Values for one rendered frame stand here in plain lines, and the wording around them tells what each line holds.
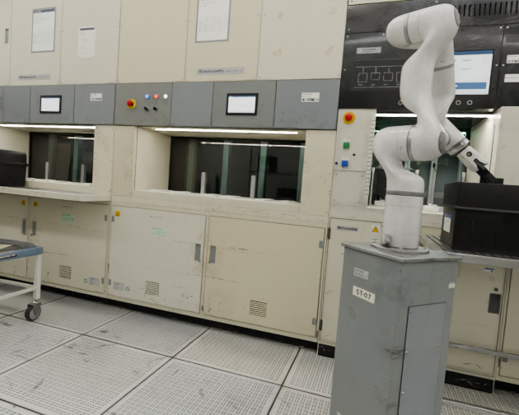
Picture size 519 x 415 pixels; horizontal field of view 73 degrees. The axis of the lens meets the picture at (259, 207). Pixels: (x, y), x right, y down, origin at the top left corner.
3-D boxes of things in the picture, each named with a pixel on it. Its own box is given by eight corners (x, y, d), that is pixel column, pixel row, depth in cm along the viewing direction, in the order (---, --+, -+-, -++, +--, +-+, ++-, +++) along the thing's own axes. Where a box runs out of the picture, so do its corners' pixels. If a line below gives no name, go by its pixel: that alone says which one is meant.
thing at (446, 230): (439, 240, 157) (443, 202, 156) (511, 248, 148) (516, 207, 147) (451, 249, 131) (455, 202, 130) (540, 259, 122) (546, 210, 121)
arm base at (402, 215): (401, 255, 109) (408, 195, 108) (358, 244, 126) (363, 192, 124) (441, 254, 117) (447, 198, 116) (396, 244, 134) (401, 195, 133)
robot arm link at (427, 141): (400, 162, 127) (449, 163, 116) (385, 158, 119) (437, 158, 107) (415, 21, 125) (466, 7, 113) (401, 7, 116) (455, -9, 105)
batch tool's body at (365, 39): (315, 358, 197) (347, 0, 185) (334, 307, 287) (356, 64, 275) (496, 399, 170) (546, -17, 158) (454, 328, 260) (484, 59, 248)
